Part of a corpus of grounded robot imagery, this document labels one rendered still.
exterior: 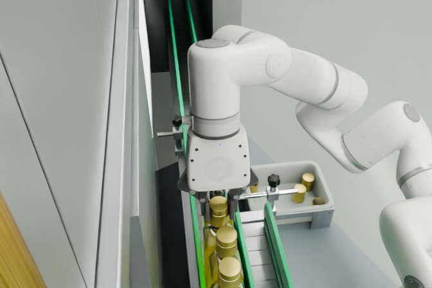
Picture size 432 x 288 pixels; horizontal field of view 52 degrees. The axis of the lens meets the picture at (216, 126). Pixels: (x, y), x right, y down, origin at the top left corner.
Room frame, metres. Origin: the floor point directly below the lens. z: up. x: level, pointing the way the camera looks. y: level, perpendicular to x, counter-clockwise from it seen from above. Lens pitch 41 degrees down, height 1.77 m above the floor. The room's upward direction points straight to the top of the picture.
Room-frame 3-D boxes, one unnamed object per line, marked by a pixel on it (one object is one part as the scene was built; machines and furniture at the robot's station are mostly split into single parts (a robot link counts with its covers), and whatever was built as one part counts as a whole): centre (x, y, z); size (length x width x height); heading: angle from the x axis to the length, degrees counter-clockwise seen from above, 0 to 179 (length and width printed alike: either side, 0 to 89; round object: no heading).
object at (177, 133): (0.89, 0.12, 0.94); 0.07 x 0.04 x 0.13; 97
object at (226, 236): (0.43, -0.02, 1.14); 0.04 x 0.04 x 0.04
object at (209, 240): (0.48, 0.00, 0.99); 0.06 x 0.06 x 0.21; 7
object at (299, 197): (0.82, -0.23, 0.79); 0.04 x 0.04 x 0.04
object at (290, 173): (0.81, -0.19, 0.80); 0.22 x 0.17 x 0.09; 97
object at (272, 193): (0.68, -0.11, 0.95); 0.17 x 0.03 x 0.12; 97
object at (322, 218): (0.80, -0.16, 0.79); 0.27 x 0.17 x 0.08; 97
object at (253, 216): (0.68, -0.09, 0.85); 0.09 x 0.04 x 0.07; 97
